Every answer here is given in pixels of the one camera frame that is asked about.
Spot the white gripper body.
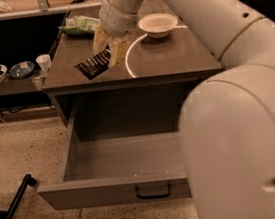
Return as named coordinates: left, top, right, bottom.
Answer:
left=99, top=0, right=138, bottom=38

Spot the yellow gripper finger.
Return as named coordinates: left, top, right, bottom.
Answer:
left=93, top=23, right=109, bottom=55
left=108, top=36, right=130, bottom=68

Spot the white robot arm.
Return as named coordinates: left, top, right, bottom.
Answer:
left=99, top=0, right=275, bottom=219

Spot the grey drawer cabinet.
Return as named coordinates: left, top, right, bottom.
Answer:
left=32, top=0, right=230, bottom=134

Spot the open grey top drawer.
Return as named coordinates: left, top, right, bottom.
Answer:
left=38, top=113, right=190, bottom=210

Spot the green chip bag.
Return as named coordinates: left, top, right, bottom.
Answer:
left=59, top=15, right=100, bottom=36

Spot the white paper bowl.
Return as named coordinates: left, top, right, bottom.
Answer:
left=137, top=13, right=178, bottom=39

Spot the white paper cup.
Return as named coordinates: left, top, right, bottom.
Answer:
left=35, top=54, right=52, bottom=73

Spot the blue grey bowl right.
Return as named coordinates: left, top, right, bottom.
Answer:
left=8, top=61, right=35, bottom=79

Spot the low side shelf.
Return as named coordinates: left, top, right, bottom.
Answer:
left=0, top=70, right=46, bottom=96

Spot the black metal stand leg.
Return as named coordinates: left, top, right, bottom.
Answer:
left=0, top=174, right=37, bottom=219

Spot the black drawer handle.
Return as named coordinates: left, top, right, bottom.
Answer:
left=135, top=184, right=172, bottom=200

